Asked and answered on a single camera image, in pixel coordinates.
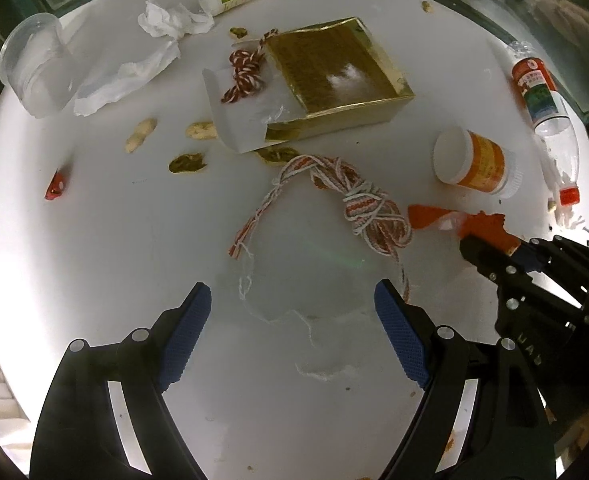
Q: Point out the clear plastic cup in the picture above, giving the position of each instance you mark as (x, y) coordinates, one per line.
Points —
(34, 65)

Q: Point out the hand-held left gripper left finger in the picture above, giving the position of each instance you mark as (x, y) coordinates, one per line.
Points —
(187, 335)

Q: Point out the white jar orange label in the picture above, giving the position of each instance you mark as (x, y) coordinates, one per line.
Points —
(479, 160)

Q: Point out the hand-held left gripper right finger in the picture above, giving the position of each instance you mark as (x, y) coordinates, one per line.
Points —
(402, 335)

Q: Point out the clear plastic bottle red label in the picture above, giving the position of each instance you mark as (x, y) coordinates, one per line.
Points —
(539, 95)

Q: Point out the gold cardboard box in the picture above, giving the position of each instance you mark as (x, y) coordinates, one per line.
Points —
(334, 70)

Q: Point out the small red scrap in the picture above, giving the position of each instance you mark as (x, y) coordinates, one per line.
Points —
(57, 187)

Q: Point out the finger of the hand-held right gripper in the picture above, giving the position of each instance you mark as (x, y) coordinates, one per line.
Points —
(484, 257)
(564, 260)

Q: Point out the long white tissue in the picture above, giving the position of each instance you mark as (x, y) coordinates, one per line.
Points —
(124, 75)

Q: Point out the red wrapper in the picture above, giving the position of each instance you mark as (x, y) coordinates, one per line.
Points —
(486, 226)

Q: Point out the olive nut shell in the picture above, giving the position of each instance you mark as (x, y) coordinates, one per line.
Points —
(238, 33)
(189, 162)
(277, 156)

